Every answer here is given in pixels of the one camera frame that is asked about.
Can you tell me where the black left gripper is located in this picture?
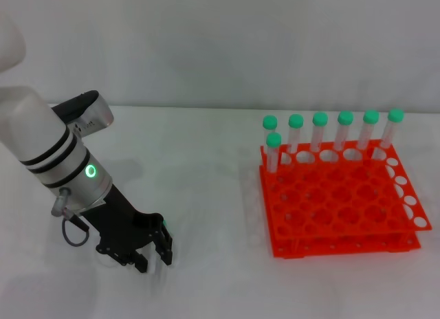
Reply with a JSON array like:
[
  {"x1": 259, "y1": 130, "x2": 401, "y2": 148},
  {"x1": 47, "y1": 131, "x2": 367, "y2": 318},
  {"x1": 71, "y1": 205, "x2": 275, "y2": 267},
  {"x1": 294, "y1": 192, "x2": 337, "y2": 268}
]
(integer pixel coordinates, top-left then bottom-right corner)
[{"x1": 81, "y1": 186, "x2": 174, "y2": 274}]

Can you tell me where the orange test tube rack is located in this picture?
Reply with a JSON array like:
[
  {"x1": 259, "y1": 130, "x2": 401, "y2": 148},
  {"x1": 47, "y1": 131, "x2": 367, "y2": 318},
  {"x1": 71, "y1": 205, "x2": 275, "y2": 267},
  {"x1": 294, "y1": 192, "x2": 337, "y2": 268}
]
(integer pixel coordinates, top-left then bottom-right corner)
[{"x1": 258, "y1": 139, "x2": 432, "y2": 260}]

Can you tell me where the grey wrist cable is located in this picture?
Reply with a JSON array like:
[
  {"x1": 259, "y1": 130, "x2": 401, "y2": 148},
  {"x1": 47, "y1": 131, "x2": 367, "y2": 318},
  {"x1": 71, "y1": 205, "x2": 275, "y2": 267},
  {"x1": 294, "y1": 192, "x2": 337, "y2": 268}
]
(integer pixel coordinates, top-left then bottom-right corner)
[{"x1": 51, "y1": 187, "x2": 92, "y2": 247}]

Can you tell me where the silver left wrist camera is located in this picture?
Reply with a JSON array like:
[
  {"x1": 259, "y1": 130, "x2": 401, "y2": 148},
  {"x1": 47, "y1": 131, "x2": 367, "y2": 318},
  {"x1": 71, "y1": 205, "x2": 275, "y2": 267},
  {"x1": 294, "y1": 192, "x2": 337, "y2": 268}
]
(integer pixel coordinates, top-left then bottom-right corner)
[{"x1": 51, "y1": 90, "x2": 115, "y2": 138}]

